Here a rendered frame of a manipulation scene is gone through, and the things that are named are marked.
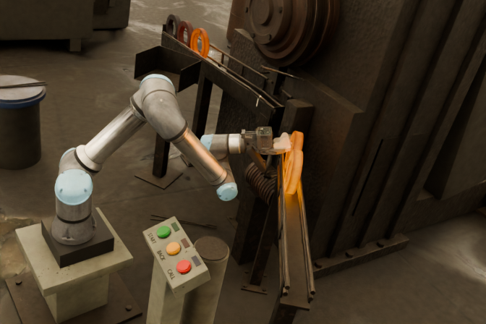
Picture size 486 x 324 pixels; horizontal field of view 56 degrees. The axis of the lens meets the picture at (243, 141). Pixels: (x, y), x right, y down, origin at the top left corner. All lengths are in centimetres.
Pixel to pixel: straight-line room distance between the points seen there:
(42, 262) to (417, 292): 170
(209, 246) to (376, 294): 108
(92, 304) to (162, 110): 85
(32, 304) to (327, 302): 123
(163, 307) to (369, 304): 113
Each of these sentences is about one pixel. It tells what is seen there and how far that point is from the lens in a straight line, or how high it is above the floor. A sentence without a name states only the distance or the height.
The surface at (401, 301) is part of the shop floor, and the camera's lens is 241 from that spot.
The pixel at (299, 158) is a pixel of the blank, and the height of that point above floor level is 79.
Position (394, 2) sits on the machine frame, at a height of 129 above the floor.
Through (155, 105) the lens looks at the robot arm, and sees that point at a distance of 148.
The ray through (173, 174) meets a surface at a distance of 272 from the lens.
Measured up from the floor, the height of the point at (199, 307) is 31.
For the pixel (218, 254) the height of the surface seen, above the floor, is 52.
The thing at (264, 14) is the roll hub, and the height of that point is 111.
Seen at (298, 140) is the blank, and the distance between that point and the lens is 169.
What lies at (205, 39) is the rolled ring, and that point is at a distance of 265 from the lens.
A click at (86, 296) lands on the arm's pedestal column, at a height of 11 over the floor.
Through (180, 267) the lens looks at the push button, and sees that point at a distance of 134.
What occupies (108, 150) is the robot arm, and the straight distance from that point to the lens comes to 168.
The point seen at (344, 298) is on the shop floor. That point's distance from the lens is 228.
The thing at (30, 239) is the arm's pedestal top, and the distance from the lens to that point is 187.
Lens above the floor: 156
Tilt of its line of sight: 29 degrees down
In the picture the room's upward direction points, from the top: 12 degrees clockwise
